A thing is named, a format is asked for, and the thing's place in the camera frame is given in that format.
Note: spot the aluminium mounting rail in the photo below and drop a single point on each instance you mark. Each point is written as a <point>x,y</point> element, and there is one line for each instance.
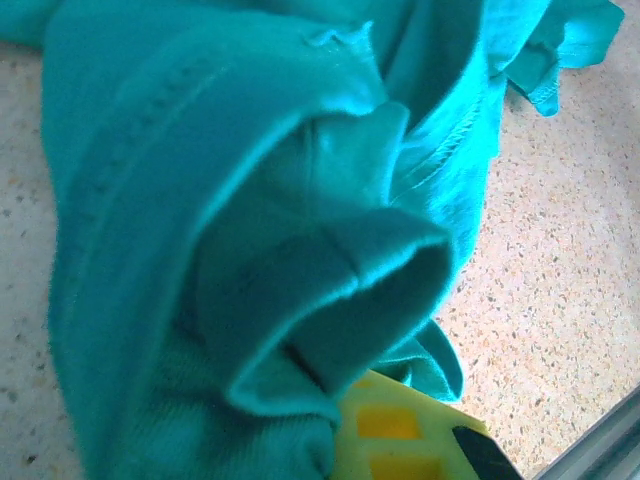
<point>610,445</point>

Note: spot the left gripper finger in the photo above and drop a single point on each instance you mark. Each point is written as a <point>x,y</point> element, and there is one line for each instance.
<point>400,450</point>

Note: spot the teal t-shirt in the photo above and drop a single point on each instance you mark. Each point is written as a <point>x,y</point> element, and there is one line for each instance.
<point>200,200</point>

